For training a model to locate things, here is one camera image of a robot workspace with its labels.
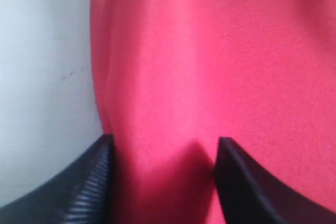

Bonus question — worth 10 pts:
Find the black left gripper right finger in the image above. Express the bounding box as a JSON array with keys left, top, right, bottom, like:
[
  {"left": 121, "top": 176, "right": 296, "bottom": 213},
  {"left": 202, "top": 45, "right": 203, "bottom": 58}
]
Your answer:
[{"left": 214, "top": 137, "right": 335, "bottom": 223}]

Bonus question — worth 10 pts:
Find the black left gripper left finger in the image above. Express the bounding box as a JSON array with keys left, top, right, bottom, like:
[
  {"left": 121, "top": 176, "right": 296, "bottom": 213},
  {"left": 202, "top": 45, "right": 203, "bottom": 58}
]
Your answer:
[{"left": 1, "top": 134, "right": 115, "bottom": 223}]

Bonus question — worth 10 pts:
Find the red table cloth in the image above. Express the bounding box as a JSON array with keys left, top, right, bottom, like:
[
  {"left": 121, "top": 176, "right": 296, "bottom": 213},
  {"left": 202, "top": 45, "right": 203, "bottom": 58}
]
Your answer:
[{"left": 90, "top": 0, "right": 335, "bottom": 223}]

